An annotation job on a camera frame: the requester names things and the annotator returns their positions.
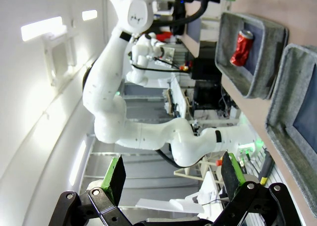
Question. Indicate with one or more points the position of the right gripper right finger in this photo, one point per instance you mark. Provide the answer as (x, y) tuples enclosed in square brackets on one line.
[(229, 176)]

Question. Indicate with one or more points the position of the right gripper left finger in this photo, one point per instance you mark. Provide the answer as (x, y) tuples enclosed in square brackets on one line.
[(118, 176)]

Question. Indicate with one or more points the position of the crushed red soda can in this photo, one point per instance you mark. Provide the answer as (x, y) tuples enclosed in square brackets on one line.
[(241, 50)]

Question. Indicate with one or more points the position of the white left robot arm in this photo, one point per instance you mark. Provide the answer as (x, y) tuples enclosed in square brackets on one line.
[(106, 87)]

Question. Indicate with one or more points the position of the yellow red emergency stop button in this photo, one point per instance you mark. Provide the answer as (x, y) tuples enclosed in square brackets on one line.
[(218, 162)]

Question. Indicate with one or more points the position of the white foam board piece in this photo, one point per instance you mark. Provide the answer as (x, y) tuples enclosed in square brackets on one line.
[(208, 186)]

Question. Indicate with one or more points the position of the black device yellow label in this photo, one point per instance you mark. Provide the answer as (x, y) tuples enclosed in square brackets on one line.
[(267, 161)]

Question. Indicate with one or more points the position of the black computer box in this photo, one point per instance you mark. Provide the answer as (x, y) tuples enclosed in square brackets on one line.
[(205, 70)]

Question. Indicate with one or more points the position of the grey fabric basket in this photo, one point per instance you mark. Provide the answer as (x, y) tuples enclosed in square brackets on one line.
[(282, 112), (262, 70)]

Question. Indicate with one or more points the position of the ceiling light panel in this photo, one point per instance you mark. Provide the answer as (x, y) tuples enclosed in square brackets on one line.
[(89, 15), (42, 29)]

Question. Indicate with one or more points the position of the white ceiling bracket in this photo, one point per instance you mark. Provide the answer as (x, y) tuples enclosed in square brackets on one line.
[(59, 55)]

